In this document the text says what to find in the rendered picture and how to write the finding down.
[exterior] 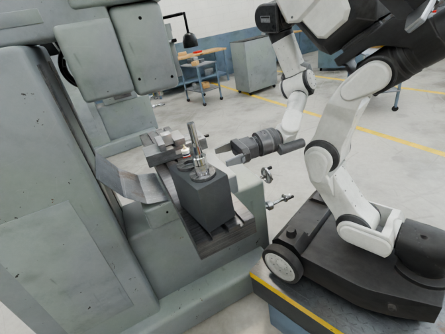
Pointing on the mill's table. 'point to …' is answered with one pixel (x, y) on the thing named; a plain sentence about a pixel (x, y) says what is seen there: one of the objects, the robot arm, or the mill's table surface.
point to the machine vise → (153, 156)
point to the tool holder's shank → (194, 139)
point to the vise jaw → (177, 138)
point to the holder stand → (203, 193)
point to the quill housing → (144, 46)
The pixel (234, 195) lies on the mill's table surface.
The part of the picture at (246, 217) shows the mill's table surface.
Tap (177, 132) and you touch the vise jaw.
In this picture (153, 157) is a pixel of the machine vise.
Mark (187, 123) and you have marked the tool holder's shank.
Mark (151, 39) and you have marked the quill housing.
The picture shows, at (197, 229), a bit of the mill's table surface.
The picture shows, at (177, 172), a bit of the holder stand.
